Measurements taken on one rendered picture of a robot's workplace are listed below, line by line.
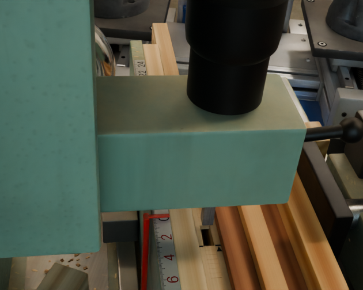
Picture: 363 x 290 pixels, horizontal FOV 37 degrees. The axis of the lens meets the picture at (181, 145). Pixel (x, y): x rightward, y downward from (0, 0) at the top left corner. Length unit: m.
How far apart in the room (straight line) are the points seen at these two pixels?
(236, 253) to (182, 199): 0.08
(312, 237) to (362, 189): 0.09
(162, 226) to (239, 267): 0.07
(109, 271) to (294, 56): 0.71
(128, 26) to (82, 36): 0.76
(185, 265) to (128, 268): 0.18
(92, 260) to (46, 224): 0.28
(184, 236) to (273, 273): 0.07
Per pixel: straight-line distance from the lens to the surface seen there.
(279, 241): 0.45
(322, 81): 1.11
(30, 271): 0.61
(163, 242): 0.43
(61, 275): 0.55
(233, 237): 0.45
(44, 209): 0.33
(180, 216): 0.45
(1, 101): 0.28
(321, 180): 0.44
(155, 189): 0.37
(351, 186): 0.50
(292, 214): 0.44
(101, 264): 0.61
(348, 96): 0.98
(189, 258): 0.42
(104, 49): 0.48
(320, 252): 0.42
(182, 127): 0.34
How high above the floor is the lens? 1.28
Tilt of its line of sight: 39 degrees down
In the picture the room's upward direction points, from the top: 5 degrees clockwise
